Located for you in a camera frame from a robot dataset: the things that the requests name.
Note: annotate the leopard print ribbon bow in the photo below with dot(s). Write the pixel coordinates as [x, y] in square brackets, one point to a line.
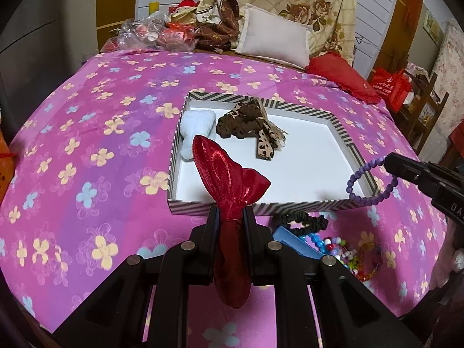
[266, 141]

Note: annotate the white pillow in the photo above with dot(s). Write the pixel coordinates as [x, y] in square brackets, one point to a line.
[275, 36]

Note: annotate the brown floral cloth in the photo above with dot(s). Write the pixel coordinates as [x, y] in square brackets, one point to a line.
[224, 25]

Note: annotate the black scrunchie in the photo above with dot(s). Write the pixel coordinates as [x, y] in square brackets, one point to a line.
[290, 219]

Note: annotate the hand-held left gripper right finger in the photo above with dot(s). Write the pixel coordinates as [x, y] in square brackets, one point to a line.
[248, 224]

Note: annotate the wooden chair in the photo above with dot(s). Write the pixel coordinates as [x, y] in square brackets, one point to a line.
[426, 112]

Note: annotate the red satin bow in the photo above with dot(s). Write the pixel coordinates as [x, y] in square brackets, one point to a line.
[224, 174]

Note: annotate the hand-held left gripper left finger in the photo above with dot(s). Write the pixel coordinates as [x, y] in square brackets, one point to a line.
[214, 221]

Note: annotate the orange plastic basket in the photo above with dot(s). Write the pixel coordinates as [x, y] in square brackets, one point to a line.
[5, 166]

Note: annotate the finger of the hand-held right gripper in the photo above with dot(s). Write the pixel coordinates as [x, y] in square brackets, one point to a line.
[409, 168]

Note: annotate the blue hair claw clip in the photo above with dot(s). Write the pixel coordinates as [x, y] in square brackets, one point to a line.
[293, 243]

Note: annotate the floral lace cloth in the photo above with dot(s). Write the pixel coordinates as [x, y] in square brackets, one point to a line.
[451, 79]

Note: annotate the striped cardboard box tray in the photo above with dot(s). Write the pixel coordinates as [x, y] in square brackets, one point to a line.
[308, 159]

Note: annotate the red hat plush toy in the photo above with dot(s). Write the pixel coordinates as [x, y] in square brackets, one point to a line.
[186, 7]

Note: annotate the grey refrigerator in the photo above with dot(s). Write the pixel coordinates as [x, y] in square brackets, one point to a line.
[43, 61]

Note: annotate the clear plastic bag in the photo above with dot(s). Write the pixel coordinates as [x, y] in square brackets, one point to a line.
[145, 31]

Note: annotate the red frilled cushion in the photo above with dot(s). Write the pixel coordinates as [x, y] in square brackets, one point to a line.
[337, 72]

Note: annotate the yellow bottle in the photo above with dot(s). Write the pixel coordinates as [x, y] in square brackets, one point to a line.
[154, 9]

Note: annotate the pink floral bedsheet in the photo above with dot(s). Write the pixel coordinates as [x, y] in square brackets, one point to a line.
[108, 134]

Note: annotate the white fluffy scrunchie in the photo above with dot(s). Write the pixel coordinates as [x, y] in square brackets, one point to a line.
[192, 130]

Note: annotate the brown scrunchie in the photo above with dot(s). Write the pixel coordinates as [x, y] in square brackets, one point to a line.
[235, 123]

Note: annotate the red shopping bag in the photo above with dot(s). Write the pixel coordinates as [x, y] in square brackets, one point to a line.
[391, 87]

